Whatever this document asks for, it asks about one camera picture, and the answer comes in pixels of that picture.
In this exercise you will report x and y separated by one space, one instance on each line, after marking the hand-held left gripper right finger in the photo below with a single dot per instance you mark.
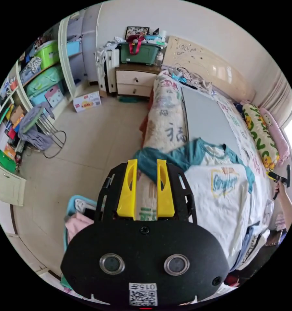
165 199

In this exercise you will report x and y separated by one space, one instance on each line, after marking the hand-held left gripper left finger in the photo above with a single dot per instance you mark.
126 194

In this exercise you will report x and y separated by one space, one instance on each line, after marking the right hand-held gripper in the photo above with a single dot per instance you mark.
280 180

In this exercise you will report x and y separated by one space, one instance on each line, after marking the person's right forearm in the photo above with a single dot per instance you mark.
289 209

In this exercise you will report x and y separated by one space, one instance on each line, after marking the white short sleeve shirt, teal sleeves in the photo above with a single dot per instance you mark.
216 206

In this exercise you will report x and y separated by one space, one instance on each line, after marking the person's right hand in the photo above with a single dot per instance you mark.
280 190

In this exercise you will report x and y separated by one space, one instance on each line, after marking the green pillow with duck print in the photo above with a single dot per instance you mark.
260 133

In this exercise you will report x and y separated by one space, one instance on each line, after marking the pink pillow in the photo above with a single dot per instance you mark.
277 131

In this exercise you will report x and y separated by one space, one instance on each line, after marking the teal basket with clothes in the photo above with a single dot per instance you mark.
75 226

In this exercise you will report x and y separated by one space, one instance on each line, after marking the pile of clothes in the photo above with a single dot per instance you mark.
252 240

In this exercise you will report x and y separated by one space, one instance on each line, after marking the bed with printed quilt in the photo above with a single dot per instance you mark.
165 121

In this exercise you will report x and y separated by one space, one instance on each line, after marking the beige curtain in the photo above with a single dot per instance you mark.
277 94

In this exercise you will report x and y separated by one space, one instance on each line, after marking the grey flat board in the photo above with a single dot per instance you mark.
206 116

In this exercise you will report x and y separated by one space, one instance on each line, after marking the printed carton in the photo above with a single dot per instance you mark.
87 102

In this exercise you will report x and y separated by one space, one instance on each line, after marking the metal chair with grey clothes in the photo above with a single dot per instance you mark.
36 131

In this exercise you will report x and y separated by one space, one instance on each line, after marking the white nightstand with green box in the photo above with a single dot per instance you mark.
133 80

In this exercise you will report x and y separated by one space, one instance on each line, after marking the white heater with cloths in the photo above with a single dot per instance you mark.
107 63

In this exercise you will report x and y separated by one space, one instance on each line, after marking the white shelf cupboard with boxes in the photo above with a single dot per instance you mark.
41 73

